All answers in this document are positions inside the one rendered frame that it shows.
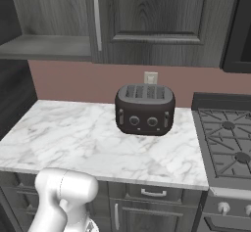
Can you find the grey wood cabinet door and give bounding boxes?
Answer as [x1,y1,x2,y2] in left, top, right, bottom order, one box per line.
[83,0,242,69]

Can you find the open grey cabinet shelf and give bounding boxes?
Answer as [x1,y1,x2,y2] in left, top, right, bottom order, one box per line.
[0,0,92,63]

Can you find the dark tall cabinet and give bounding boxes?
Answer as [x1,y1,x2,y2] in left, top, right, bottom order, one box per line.
[0,0,39,141]

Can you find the grey base cabinet door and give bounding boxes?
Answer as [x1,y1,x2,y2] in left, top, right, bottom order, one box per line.
[109,198,184,232]

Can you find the grey base cabinet drawers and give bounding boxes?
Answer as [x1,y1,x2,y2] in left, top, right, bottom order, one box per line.
[0,170,45,232]

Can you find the dark brown toaster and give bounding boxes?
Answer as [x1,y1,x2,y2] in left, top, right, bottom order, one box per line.
[114,83,176,137]

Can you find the grey drawer front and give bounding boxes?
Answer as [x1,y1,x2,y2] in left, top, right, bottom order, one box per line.
[125,182,184,206]

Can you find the grey gas stove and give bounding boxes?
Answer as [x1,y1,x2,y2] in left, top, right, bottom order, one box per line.
[190,91,251,232]

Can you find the white wall outlet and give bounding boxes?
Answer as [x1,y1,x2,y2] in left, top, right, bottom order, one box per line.
[144,71,159,85]

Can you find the white drawer handle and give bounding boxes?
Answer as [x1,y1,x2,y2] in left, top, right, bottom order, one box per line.
[140,188,168,198]

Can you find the silver cabinet door handle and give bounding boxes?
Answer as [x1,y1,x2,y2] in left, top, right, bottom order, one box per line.
[92,0,103,52]

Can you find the white base cabinet handle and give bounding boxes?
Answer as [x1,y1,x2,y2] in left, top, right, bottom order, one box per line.
[114,203,120,231]

